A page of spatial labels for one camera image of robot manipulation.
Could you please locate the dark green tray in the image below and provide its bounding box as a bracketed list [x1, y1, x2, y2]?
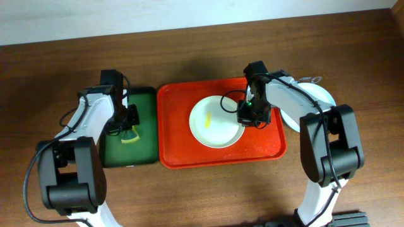
[99, 87, 159, 168]

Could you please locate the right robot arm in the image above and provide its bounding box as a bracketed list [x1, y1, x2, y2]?
[236, 61, 364, 226]

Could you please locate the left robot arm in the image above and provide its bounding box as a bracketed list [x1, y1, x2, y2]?
[34, 69, 140, 226]

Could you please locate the yellow green sponge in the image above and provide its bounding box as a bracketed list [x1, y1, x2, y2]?
[121, 125, 140, 144]

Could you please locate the light blue plate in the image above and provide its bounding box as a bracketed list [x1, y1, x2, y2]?
[280, 83, 336, 132]

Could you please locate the red plastic tray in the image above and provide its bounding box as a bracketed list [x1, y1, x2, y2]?
[157, 78, 287, 169]

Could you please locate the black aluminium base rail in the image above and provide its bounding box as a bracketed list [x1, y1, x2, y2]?
[252, 211, 370, 227]

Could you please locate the cream white plate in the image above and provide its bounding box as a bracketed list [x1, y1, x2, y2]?
[189, 95, 245, 149]

